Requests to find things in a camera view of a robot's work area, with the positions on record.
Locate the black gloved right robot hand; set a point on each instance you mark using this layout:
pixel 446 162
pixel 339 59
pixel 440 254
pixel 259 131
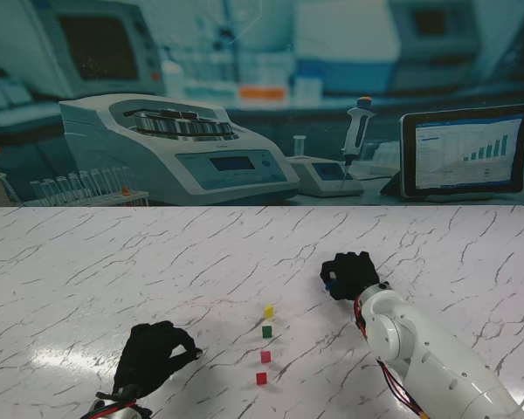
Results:
pixel 353 277

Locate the yellow domino block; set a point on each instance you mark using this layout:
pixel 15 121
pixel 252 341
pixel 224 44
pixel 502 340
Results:
pixel 269 311

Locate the red domino block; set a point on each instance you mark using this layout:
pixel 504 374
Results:
pixel 261 379

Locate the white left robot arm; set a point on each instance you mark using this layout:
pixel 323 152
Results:
pixel 113 408

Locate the green domino block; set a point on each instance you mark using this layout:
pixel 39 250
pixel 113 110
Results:
pixel 267 331

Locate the pink domino block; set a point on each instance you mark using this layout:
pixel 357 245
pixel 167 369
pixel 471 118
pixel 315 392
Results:
pixel 266 357

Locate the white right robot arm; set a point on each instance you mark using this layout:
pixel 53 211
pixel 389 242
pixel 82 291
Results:
pixel 428 353

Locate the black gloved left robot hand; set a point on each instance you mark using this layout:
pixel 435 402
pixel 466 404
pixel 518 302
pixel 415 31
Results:
pixel 153 353

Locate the printed laboratory photo backdrop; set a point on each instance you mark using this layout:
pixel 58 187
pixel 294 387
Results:
pixel 262 65

